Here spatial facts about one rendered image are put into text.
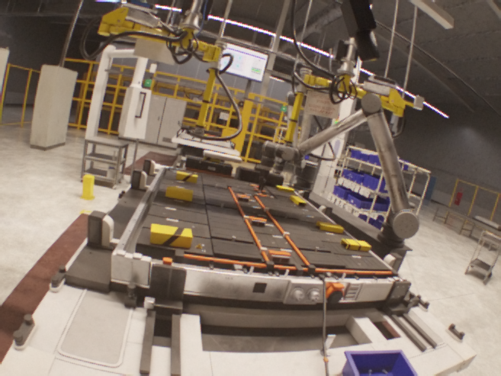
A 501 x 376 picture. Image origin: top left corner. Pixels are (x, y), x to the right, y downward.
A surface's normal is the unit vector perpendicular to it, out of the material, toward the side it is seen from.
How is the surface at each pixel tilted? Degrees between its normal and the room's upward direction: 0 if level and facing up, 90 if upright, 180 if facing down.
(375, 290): 90
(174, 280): 90
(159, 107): 90
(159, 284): 90
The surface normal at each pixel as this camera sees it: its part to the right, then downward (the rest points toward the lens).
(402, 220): -0.42, 0.09
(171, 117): 0.21, 0.25
